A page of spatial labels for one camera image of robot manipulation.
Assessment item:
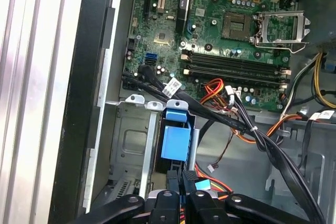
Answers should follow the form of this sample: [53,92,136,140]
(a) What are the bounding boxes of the metal socket cover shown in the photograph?
[255,10,311,47]

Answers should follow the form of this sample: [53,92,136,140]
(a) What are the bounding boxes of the grey metal drive cage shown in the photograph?
[264,108,336,224]

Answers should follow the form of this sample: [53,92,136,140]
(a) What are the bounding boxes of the CPU socket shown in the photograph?
[221,10,255,42]

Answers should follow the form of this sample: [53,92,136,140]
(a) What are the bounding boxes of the black disk wire bundle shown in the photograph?
[225,86,328,224]

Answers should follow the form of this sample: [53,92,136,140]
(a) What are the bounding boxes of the grey power supply unit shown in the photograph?
[298,0,336,49]

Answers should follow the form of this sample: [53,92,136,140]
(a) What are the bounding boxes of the hard disk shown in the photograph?
[154,107,197,174]

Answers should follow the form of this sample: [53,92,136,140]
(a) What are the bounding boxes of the green motherboard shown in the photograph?
[121,0,302,112]

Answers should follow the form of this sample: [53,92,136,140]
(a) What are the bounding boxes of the thin wire with white plug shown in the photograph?
[206,129,237,172]

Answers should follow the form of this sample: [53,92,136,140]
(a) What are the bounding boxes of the blue data port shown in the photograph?
[144,52,159,65]

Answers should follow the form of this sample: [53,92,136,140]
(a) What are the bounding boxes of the orange red yellow wire bundle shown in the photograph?
[199,78,229,110]

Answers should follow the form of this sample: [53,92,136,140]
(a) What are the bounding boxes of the metal locking lever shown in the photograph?
[254,40,310,54]

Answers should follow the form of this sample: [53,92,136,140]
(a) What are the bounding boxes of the yellow and black power wire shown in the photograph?
[311,51,336,110]

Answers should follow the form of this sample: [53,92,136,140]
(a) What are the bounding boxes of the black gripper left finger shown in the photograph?
[69,169,182,224]

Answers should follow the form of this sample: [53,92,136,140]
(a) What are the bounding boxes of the grey metal disk bay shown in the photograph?
[104,93,198,201]

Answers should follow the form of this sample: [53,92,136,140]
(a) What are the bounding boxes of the black wire with white label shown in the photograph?
[138,64,247,133]

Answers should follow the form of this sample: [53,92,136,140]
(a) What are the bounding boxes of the black open PC case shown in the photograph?
[48,0,336,224]

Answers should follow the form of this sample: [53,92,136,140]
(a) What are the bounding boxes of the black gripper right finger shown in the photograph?
[182,170,313,224]

